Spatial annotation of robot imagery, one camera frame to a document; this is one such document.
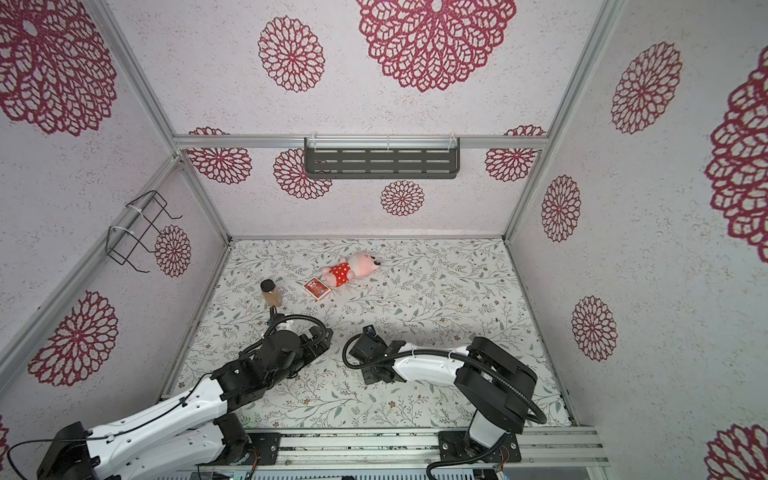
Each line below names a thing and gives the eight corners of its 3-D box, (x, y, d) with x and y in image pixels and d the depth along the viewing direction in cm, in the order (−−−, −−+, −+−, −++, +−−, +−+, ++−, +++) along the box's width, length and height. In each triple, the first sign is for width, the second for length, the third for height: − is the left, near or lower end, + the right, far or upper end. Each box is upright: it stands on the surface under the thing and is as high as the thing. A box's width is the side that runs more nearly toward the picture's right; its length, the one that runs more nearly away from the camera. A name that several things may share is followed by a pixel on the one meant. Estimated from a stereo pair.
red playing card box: (304, 288, 107) (303, 284, 106) (315, 279, 110) (315, 276, 108) (319, 300, 104) (318, 297, 102) (330, 291, 106) (329, 288, 105)
